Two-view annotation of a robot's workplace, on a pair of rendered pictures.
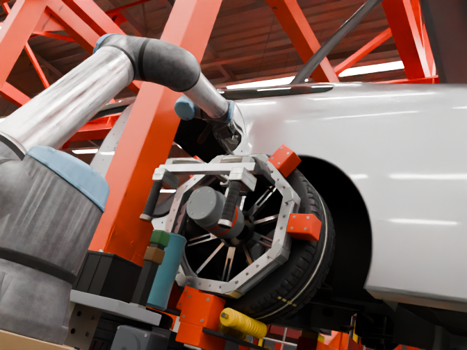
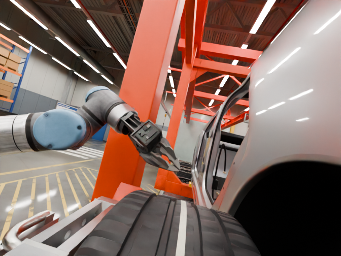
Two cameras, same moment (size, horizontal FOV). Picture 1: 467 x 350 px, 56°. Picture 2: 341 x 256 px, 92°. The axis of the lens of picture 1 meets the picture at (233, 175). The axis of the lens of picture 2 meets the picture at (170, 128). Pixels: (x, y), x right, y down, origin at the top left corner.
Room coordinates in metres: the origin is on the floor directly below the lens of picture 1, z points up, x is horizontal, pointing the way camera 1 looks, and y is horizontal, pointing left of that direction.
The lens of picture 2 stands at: (1.54, -0.35, 1.29)
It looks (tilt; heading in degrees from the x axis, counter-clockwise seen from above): 5 degrees up; 59
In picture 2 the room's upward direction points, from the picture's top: 13 degrees clockwise
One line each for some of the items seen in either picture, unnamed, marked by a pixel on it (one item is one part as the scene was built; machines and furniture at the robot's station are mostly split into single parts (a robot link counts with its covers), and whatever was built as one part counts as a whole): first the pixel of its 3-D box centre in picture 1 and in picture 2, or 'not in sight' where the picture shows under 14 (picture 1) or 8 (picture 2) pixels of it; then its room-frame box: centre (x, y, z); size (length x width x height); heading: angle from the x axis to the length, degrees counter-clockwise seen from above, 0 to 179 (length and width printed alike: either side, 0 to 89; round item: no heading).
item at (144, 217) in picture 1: (152, 200); not in sight; (1.52, 0.26, 0.83); 0.04 x 0.04 x 0.16
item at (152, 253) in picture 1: (154, 255); not in sight; (1.22, 0.15, 0.59); 0.04 x 0.04 x 0.04; 53
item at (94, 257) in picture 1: (100, 274); not in sight; (1.33, 0.30, 0.51); 0.20 x 0.14 x 0.13; 55
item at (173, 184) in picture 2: not in sight; (182, 183); (3.23, 1.74, 0.69); 0.52 x 0.17 x 0.35; 143
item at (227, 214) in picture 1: (231, 203); not in sight; (1.31, -0.02, 0.83); 0.04 x 0.04 x 0.16
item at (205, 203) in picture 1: (216, 214); not in sight; (1.55, 0.02, 0.85); 0.21 x 0.14 x 0.14; 143
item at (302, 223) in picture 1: (304, 226); not in sight; (1.42, -0.28, 0.85); 0.09 x 0.08 x 0.07; 53
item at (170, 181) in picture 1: (165, 178); not in sight; (1.54, 0.24, 0.93); 0.09 x 0.05 x 0.05; 143
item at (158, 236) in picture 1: (160, 238); not in sight; (1.22, 0.15, 0.64); 0.04 x 0.04 x 0.04; 53
